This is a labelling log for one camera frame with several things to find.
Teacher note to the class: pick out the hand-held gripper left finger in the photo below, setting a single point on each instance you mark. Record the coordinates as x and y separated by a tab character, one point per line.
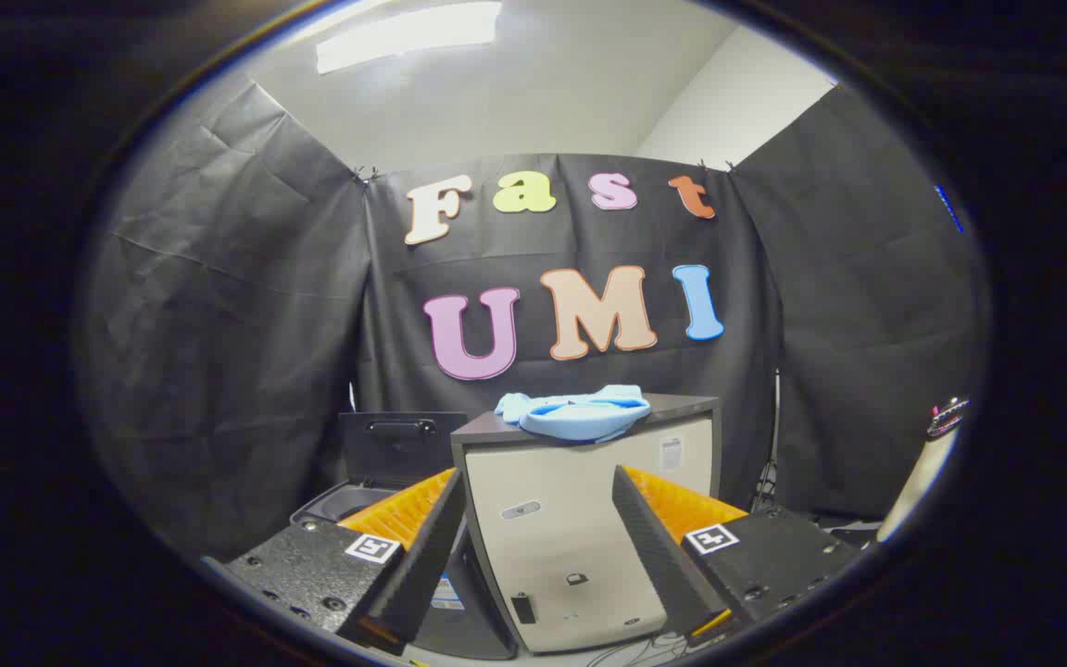
427	547

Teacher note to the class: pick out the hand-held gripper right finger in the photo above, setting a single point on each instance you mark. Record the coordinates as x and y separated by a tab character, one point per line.
659	547

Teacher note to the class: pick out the small grey washing machine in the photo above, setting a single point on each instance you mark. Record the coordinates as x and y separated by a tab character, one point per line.
469	621

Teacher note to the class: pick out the black washing machine lid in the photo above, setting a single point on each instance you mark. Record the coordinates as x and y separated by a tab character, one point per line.
399	449

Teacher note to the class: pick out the light blue shirt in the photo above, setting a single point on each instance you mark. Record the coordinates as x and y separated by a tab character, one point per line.
580	415

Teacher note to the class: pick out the beige cabinet with dark top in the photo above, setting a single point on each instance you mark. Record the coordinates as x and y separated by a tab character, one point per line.
552	528

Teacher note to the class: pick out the black backdrop cloth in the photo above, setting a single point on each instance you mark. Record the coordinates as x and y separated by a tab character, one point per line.
246	324

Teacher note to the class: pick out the metal binder clip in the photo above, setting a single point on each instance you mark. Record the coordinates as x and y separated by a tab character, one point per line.
365	174

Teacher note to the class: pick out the ceiling light panel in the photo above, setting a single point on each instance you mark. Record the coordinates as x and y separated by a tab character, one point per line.
404	35

